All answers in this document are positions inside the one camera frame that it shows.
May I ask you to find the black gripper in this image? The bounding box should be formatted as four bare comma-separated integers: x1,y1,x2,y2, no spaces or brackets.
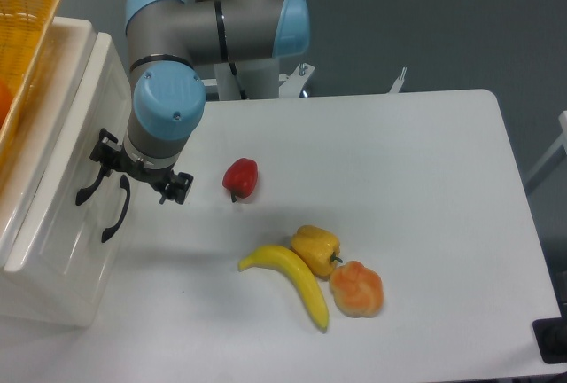
89,128,193,205

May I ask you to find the white drawer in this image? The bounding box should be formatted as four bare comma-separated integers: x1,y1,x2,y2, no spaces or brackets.
5,33,130,280

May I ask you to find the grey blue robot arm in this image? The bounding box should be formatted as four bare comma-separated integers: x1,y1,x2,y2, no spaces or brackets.
90,0,310,203

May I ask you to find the red bell pepper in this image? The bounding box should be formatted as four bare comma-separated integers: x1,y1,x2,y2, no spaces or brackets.
222,158,259,203

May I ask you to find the orange fruit in basket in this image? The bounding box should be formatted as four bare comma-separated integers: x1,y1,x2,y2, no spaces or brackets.
0,80,13,127

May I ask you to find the yellow banana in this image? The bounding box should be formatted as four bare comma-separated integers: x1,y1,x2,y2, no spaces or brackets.
237,245,330,332

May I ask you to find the yellow bell pepper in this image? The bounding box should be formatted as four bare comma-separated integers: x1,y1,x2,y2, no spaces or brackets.
291,225,343,279

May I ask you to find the yellow woven basket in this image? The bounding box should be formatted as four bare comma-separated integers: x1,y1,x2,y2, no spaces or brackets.
1,0,60,161

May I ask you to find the orange bread roll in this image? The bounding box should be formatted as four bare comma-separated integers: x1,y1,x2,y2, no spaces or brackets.
329,261,384,318

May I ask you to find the black device at table edge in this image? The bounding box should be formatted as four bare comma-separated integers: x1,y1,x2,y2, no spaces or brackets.
532,317,566,364

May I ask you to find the black lower drawer handle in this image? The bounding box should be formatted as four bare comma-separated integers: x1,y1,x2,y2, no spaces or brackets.
101,176,131,244

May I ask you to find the white bracket behind table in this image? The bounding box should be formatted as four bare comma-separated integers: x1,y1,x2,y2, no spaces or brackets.
389,66,408,94

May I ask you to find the white frame at right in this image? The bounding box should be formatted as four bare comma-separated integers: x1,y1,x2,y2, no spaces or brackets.
524,111,566,195

